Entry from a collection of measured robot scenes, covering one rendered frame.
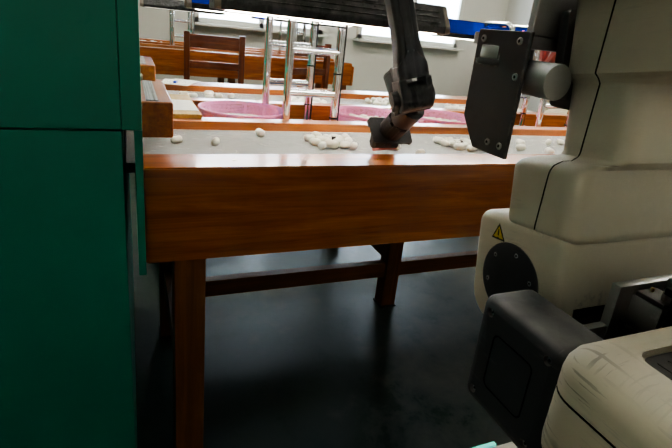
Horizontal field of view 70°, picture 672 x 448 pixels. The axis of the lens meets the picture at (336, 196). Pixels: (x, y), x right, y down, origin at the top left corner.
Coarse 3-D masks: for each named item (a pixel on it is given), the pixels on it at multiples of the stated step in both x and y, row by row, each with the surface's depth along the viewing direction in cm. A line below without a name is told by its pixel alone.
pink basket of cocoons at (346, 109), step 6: (342, 108) 171; (348, 108) 173; (354, 108) 175; (360, 108) 176; (366, 108) 176; (372, 108) 176; (378, 108) 176; (342, 114) 155; (360, 114) 176; (366, 114) 176; (378, 114) 176; (384, 114) 175; (342, 120) 157; (348, 120) 155; (354, 120) 154; (360, 120) 153; (366, 120) 152
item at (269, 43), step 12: (312, 24) 157; (312, 36) 158; (264, 48) 155; (264, 60) 156; (312, 60) 161; (264, 72) 157; (312, 72) 162; (264, 84) 158; (276, 84) 160; (300, 84) 163; (312, 84) 164; (264, 96) 159
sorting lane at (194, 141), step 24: (144, 144) 107; (168, 144) 109; (192, 144) 111; (240, 144) 116; (264, 144) 118; (288, 144) 121; (360, 144) 129; (432, 144) 139; (528, 144) 154; (552, 144) 158
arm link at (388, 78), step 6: (390, 72) 104; (384, 78) 106; (390, 78) 104; (390, 84) 104; (390, 90) 104; (390, 96) 97; (396, 96) 95; (390, 102) 98; (396, 102) 95; (396, 108) 97; (426, 108) 100; (396, 114) 99; (402, 114) 100
